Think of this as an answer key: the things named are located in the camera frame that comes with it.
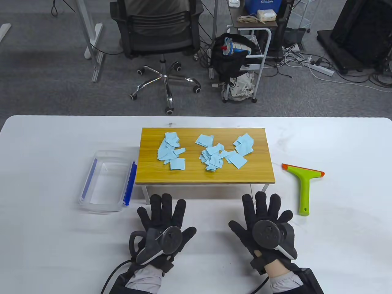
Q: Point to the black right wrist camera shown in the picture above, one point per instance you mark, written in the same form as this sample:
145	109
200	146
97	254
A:
258	265

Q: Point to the beige gloves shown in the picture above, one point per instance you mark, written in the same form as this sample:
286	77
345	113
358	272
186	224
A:
248	19

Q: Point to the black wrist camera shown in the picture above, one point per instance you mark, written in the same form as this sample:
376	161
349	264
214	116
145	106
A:
258	265
167	265

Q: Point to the person's left hand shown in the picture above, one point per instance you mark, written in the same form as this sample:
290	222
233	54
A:
162	211

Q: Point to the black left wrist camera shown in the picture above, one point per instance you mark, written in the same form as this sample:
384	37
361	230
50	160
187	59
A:
167	265

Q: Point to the white power strip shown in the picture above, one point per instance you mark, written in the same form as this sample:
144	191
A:
321	69

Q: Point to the blue water bottle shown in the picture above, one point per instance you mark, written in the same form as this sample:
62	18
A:
237	47

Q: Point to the blue recycling bin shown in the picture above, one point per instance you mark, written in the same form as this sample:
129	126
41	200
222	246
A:
260	7

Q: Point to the black office chair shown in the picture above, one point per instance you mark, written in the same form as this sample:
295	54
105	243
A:
159	30

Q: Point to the person's right hand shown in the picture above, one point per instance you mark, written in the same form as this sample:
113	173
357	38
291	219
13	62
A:
263	205

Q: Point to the grey desk post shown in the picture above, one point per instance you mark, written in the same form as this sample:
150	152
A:
213	36

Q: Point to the pile of blue paper scraps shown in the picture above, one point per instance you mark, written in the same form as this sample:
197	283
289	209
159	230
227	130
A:
177	164

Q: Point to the person's left forearm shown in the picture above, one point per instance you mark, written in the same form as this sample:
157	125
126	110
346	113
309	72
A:
144	278

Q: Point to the wooden tabletop organizer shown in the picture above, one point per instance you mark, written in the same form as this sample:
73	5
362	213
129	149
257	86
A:
190	171

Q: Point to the white rolling cart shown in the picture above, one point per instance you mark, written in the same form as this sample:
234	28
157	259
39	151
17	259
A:
265	46

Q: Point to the clear plastic storage box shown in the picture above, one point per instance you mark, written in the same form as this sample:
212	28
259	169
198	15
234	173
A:
107	183

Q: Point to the white round device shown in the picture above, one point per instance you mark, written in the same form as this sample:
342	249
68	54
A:
234	3

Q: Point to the white desk foot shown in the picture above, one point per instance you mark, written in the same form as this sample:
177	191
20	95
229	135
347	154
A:
4	30

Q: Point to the white desk leg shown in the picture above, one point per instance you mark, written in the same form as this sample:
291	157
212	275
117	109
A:
92	46

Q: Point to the black equipment stand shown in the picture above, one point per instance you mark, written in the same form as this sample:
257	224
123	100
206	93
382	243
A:
361	30

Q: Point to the beige patterned bag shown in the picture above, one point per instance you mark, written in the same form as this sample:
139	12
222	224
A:
242	85

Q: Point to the white tissue box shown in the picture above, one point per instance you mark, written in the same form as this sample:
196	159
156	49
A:
265	15

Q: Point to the black white left controller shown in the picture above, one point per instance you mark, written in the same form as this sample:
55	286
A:
159	245

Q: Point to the person's right forearm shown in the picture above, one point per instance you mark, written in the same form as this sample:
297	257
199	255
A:
280	274

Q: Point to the green orange scraper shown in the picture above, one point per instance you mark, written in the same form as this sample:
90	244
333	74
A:
304	190

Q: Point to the black bag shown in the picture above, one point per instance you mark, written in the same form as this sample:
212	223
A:
223	64

